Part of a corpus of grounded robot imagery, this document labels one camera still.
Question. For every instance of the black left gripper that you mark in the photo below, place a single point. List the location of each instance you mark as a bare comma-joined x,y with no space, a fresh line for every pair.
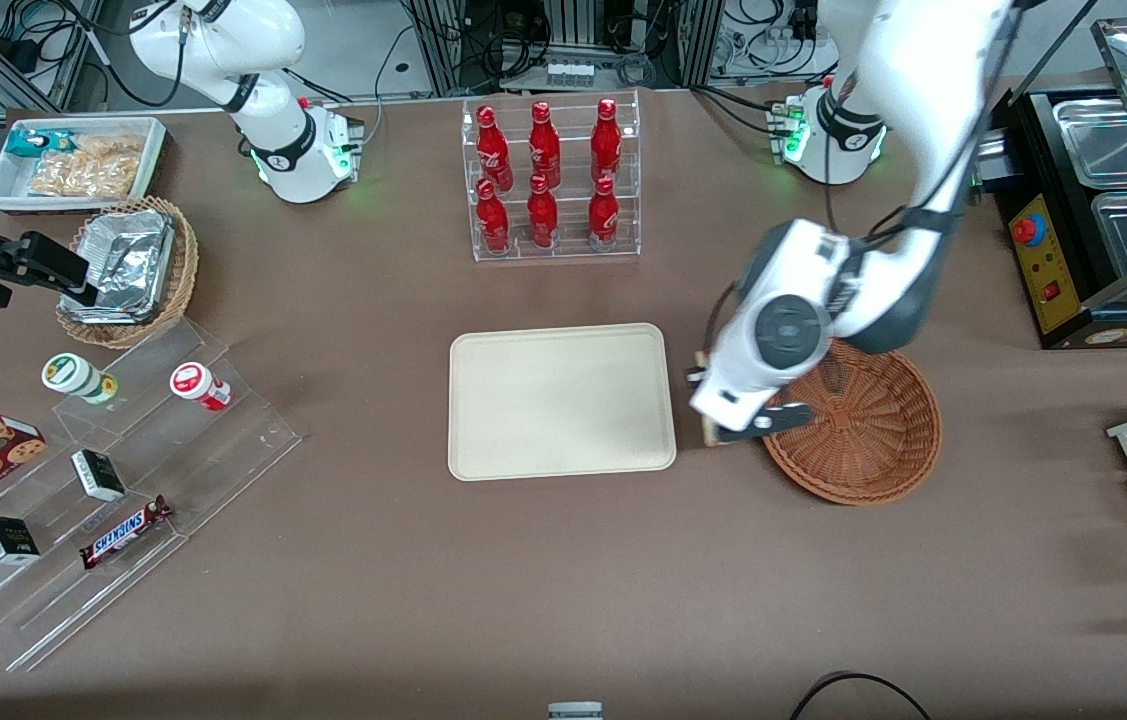
693,370

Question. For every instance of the green lidded cup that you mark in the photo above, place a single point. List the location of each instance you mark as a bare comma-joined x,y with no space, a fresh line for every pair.
71,374

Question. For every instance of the black hot dog roller machine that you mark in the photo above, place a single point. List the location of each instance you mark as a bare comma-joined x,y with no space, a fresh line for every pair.
1028,150

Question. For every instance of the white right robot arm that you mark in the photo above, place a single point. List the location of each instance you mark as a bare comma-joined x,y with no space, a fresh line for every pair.
295,150

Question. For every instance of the triangular sandwich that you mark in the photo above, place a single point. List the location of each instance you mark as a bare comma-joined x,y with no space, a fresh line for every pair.
711,432

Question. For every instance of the red cola bottle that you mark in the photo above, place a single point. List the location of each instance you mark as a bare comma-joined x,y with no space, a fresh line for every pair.
542,212
492,218
544,140
606,135
492,140
603,214

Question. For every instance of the white rectangular snack tray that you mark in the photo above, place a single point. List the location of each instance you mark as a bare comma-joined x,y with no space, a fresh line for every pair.
8,185

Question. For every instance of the beige plastic tray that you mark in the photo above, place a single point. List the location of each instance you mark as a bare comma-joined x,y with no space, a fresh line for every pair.
561,400

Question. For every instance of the clear bag of crackers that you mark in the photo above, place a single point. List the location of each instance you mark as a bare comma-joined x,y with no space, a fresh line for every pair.
113,148
83,180

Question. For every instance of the red emergency button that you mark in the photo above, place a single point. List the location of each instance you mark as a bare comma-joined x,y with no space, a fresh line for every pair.
1029,230

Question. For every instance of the red lidded cup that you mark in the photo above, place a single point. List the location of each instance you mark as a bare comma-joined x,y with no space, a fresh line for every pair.
195,384

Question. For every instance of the teal snack packet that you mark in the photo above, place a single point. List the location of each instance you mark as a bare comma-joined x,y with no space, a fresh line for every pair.
31,142

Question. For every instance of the grey object at table edge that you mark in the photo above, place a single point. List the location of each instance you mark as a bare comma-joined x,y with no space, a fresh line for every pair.
575,711

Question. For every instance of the brown wicker basket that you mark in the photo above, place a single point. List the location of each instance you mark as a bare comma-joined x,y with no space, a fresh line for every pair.
863,440

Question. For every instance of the light wicker basket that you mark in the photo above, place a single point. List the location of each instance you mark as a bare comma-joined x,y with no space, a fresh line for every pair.
185,260

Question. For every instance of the clear acrylic stepped stand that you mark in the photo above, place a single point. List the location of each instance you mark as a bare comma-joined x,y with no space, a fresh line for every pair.
223,450

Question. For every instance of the clear acrylic bottle rack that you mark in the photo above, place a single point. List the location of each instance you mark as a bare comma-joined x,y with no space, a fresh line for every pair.
623,175

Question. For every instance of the Snickers chocolate bar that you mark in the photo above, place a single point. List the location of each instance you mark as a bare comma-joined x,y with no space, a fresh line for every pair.
123,533

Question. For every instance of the aluminium frame post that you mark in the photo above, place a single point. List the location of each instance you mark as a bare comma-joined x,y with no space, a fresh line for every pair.
701,40
438,45

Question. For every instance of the white power strip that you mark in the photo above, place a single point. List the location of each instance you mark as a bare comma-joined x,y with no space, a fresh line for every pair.
570,73

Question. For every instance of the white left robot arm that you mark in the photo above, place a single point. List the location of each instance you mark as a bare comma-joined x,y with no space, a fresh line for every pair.
793,290

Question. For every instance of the aluminium foil container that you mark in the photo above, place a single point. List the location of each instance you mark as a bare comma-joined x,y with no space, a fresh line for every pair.
128,260

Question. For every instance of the small black box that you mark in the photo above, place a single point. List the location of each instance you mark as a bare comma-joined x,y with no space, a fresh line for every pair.
99,476
8,540

